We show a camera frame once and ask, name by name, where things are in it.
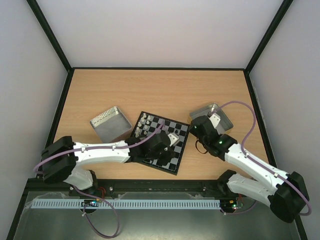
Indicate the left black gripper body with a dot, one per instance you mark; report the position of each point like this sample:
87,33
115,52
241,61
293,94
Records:
163,160

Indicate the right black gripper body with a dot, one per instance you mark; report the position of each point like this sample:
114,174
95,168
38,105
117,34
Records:
204,122

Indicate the black chess pieces pile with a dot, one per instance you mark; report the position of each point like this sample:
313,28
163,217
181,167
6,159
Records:
170,129

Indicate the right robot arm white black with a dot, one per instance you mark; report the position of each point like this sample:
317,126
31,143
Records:
284,193

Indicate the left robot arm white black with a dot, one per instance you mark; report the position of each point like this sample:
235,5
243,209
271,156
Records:
64,160

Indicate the black silver chess board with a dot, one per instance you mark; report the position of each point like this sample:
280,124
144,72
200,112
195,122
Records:
156,120

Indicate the white chess piece row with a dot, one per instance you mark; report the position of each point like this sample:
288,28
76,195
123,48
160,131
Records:
142,126

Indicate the gold tin box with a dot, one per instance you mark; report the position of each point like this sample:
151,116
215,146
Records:
224,126

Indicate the silver tin lid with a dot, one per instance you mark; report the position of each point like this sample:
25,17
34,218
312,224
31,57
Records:
110,125

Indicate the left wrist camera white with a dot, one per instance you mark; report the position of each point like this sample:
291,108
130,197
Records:
174,139

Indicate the black aluminium frame rail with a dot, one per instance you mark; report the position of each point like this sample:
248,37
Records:
112,188

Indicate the light blue cable duct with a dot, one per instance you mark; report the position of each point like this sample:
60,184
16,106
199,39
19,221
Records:
126,204

